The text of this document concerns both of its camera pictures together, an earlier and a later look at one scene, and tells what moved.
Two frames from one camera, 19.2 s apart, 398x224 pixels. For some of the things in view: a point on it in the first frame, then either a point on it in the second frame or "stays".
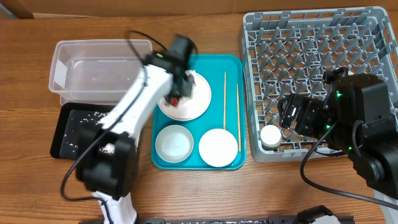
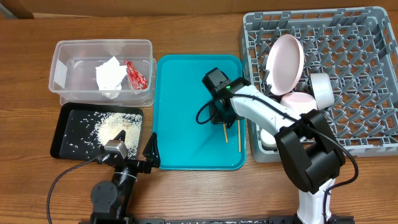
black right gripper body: x=314 y=121 -> x=221 y=116
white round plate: x=194 y=106 -> x=284 y=65
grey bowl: x=174 y=144 -> x=323 y=89
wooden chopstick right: x=239 y=117 stays
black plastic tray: x=76 y=123 stays
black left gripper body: x=183 y=85 -> x=140 y=166
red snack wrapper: x=174 y=101 -> x=135 y=79
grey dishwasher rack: x=285 y=53 stays
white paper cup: x=270 y=137 stays
